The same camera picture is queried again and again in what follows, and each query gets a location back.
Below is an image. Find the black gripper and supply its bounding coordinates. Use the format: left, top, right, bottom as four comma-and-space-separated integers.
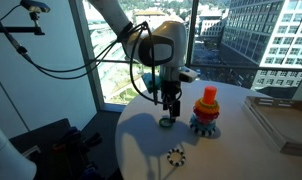
160, 79, 183, 122

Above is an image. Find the dark green toy ring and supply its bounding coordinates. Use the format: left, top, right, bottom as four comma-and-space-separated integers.
158, 116, 176, 129

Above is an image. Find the teal wrist attachment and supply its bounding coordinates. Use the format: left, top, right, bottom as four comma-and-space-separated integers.
141, 72, 163, 94

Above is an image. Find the orange stacking peg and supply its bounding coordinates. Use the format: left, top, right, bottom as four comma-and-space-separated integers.
201, 85, 218, 106

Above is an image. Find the clear plastic tray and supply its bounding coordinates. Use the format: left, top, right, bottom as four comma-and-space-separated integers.
241, 95, 302, 158

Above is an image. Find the white rounded object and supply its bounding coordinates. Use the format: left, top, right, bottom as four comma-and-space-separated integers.
0, 117, 38, 180

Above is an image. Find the yellow green toy ring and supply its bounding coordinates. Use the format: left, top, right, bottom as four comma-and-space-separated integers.
195, 98, 221, 111

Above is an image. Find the blue dotted toy ring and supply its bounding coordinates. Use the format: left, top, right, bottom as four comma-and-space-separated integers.
190, 114, 217, 129

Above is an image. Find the magenta ribbed toy ring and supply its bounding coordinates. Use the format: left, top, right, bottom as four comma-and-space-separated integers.
192, 108, 220, 123

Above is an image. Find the orange bumpy toy ring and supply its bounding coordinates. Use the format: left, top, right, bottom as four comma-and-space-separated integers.
194, 100, 221, 116

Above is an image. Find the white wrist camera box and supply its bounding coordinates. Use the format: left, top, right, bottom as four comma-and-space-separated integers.
178, 66, 199, 84

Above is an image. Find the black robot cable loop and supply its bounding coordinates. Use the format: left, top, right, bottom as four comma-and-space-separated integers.
129, 21, 184, 106

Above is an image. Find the small black white striped ring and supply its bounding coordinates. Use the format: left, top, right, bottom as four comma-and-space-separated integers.
166, 148, 187, 168

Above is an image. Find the grey window frame post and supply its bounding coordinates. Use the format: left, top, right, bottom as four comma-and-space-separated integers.
68, 0, 106, 112

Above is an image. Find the long black hanging cable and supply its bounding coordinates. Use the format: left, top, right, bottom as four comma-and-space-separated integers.
0, 1, 132, 81

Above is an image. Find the camera on black mount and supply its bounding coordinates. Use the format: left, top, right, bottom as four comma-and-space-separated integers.
0, 0, 52, 37

